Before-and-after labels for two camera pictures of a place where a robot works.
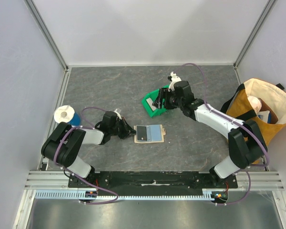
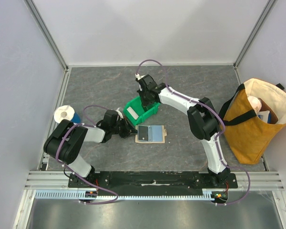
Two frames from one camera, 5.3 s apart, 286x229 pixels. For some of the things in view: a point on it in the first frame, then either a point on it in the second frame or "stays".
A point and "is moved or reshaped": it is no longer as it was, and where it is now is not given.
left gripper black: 127,131 stays
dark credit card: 142,133 stays
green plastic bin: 154,97 is moved or reshaped
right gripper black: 163,98 to 146,98
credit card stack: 150,101 to 132,112
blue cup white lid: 66,114 stays
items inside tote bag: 262,110 stays
